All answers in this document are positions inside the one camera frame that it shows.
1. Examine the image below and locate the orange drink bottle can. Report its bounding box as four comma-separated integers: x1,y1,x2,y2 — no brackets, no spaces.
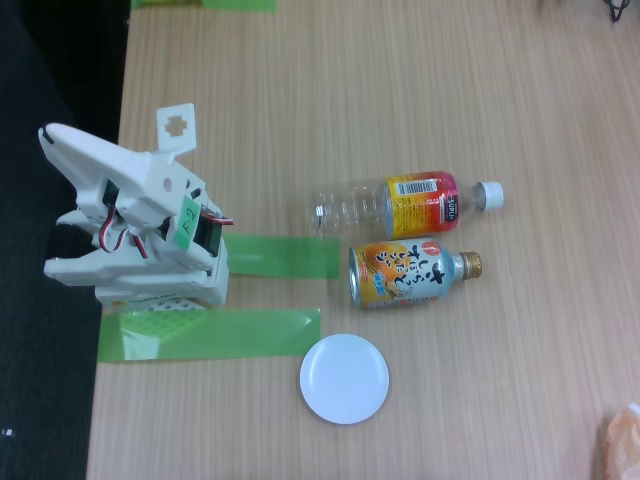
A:
348,238,484,311

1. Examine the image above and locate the clear plastic bottle orange label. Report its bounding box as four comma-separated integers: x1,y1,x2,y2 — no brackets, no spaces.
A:
312,169,505,241

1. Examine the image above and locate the short green tape strip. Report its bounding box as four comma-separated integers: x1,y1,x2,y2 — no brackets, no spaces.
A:
227,234,341,280

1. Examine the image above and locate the long green tape strip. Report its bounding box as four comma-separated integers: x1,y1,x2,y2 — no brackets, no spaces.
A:
98,308,322,364

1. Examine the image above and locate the green tape piece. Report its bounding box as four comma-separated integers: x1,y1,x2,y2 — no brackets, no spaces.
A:
202,0,277,14

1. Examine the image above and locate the small white round plate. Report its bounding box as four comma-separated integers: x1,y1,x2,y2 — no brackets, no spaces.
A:
299,333,391,426

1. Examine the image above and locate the orange plastic bag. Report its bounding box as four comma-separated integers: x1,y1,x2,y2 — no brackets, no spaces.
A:
594,402,640,480

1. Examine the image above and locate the black cable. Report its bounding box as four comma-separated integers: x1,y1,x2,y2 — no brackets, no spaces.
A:
602,0,634,24

